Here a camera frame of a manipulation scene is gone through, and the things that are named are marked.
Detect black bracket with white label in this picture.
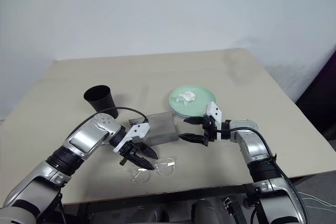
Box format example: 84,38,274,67
222,196,238,218

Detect light green plate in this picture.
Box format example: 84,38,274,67
169,84,217,118

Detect clear frame glasses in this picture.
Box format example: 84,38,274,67
130,156,177,184

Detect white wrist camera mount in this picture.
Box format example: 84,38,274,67
112,122,151,153
205,101,224,141

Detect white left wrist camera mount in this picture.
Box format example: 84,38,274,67
112,122,151,153

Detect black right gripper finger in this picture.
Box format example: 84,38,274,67
183,116,204,125
178,134,205,143

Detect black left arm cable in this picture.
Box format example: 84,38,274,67
62,106,150,143

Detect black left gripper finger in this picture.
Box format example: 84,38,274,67
129,153,155,171
136,142,159,160

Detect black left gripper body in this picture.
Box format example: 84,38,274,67
119,141,144,167

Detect white floor cable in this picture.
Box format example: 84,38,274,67
298,191,336,209

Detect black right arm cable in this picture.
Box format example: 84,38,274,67
223,126,308,224

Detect crumpled white tissue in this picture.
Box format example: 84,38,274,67
176,91,197,107

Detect black plastic cup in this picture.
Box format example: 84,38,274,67
83,84,120,119

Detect dark grey rounded shape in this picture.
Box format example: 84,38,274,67
191,198,224,224

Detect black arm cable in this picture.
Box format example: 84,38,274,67
62,106,150,143
223,126,308,224

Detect dark panel beside table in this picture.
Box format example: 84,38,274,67
295,50,336,141

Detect pale blue plate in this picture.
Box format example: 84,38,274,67
173,112,207,119

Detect translucent grey glasses case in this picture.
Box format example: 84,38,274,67
128,111,177,146

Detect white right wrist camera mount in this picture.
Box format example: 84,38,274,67
205,101,224,141

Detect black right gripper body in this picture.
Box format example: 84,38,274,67
201,114,218,147

